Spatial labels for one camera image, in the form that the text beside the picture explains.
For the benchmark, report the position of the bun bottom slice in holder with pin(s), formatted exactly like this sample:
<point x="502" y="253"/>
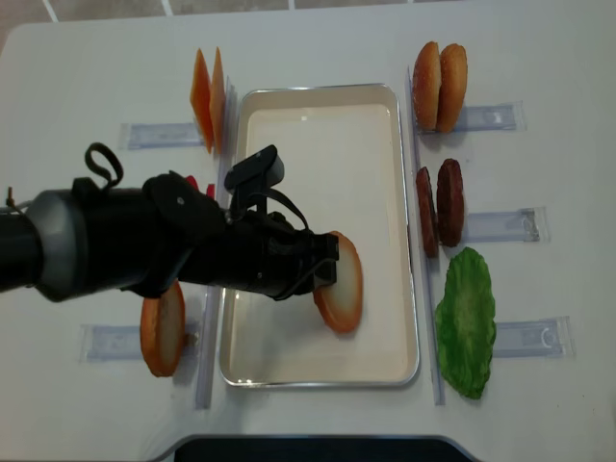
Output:
<point x="162" y="331"/>

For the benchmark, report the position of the clear pusher track bun bottoms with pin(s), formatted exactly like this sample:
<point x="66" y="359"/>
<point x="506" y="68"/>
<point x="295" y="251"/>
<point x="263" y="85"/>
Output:
<point x="110" y="343"/>

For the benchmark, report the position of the red tomato slice back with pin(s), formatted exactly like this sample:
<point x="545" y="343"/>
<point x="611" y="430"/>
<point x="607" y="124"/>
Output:
<point x="192" y="181"/>

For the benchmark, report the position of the clear pusher track patties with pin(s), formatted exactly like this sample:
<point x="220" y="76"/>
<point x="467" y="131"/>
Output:
<point x="527" y="225"/>

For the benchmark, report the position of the clear pusher track lettuce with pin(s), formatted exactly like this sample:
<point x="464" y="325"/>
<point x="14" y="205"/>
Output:
<point x="544" y="338"/>

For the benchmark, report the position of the orange cheese slice back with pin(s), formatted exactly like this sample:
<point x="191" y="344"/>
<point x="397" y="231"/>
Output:
<point x="200" y="100"/>

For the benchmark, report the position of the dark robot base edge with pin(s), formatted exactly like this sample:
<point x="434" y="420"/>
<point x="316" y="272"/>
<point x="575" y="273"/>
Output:
<point x="339" y="448"/>

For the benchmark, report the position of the clear right front rail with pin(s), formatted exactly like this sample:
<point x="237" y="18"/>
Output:
<point x="437" y="381"/>

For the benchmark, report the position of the clear pusher track bun tops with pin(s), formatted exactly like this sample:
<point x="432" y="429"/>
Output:
<point x="500" y="117"/>

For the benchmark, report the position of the brown meat patty left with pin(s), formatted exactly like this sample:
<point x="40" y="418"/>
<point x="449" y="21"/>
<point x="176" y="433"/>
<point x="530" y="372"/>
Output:
<point x="427" y="213"/>

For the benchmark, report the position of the brown meat patty right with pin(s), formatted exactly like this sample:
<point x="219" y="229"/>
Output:
<point x="450" y="203"/>

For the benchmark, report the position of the clear pusher track cheese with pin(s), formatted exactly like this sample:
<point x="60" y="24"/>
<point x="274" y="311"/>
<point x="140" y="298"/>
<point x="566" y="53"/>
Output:
<point x="136" y="136"/>

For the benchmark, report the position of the bun top slice left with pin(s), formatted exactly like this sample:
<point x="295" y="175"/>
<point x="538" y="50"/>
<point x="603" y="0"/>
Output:
<point x="426" y="85"/>

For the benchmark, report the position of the orange cheese slice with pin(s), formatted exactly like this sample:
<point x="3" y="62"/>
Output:
<point x="200" y="100"/>
<point x="217" y="102"/>

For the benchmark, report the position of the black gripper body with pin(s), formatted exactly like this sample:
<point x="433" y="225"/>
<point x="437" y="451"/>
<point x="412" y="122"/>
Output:
<point x="264" y="255"/>

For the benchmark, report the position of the orange cheese slice front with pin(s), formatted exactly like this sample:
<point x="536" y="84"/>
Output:
<point x="217" y="102"/>

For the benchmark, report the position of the red tomato slice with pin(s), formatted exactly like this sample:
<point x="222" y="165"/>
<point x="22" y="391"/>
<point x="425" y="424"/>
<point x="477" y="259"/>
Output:
<point x="211" y="191"/>
<point x="192" y="181"/>

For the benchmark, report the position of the bun slice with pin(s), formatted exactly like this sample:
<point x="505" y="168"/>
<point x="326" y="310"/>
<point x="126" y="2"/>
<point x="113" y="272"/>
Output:
<point x="426" y="85"/>
<point x="162" y="331"/>
<point x="341" y="304"/>
<point x="454" y="75"/>

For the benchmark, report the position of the bun top slice right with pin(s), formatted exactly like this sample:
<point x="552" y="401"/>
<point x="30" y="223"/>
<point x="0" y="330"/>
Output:
<point x="454" y="75"/>

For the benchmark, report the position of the brown meat patty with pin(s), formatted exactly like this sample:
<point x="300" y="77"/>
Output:
<point x="427" y="213"/>
<point x="450" y="203"/>

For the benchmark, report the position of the white metal tray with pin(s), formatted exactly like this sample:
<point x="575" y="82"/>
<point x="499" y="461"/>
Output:
<point x="342" y="152"/>

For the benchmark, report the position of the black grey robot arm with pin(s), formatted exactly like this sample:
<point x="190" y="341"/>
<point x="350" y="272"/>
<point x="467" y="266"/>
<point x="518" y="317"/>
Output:
<point x="81" y="241"/>

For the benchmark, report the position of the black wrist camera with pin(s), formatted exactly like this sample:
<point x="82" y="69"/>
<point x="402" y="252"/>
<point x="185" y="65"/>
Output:
<point x="256" y="173"/>

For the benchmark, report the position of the red tomato slice front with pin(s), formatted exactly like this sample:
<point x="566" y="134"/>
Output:
<point x="211" y="191"/>

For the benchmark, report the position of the green lettuce leaf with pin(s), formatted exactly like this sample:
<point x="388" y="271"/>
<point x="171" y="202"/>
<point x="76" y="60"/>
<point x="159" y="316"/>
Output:
<point x="465" y="326"/>

